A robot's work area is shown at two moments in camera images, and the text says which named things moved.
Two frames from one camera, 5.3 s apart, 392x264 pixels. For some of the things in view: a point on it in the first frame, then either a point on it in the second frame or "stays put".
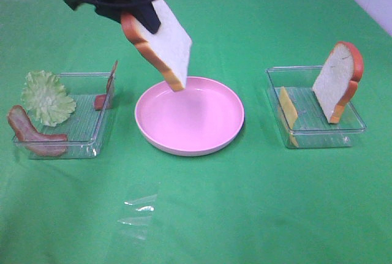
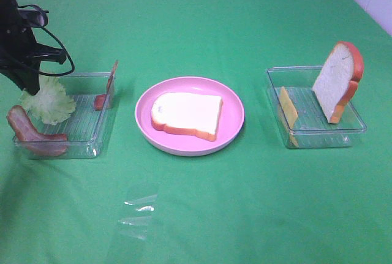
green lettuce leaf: [44, 95] stays put
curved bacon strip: [33, 139] stays put
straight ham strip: [100, 99] stays put
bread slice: [168, 48] -> [182, 113]
